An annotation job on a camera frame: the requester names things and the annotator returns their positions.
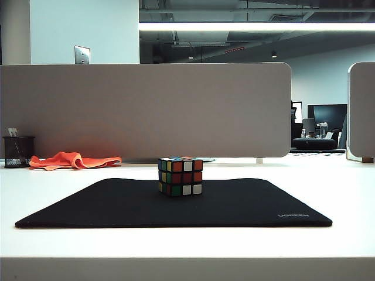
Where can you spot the multicoloured puzzle cube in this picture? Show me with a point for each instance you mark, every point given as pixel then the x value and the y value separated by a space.
pixel 181 178

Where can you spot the black mouse pad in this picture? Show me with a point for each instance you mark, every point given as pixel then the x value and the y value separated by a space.
pixel 117 205

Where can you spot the beige desk partition panel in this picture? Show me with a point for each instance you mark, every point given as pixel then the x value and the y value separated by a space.
pixel 146 111
pixel 363 108

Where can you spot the orange cloth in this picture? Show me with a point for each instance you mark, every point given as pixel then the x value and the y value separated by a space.
pixel 76 161

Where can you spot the grey office chair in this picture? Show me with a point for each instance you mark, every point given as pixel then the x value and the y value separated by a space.
pixel 309 127

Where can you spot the black round ottoman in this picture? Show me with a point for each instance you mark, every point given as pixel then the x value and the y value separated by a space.
pixel 313 143

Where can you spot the long ceiling light strip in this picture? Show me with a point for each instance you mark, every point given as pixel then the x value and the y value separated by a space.
pixel 249 26

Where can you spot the clear plastic bottle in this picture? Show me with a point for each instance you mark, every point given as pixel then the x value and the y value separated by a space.
pixel 323 130

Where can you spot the dark computer monitor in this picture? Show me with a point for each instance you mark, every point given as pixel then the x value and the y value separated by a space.
pixel 329 115

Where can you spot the black mesh pen holder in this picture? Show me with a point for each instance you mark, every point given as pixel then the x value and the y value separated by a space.
pixel 17 152

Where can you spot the brown wooden partition foot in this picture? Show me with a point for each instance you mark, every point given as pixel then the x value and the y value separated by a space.
pixel 368 159

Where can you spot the silver partition base plate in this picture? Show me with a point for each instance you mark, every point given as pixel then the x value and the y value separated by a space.
pixel 209 159

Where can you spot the metal wall switch plate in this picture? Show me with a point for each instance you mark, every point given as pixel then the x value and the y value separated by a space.
pixel 82 54

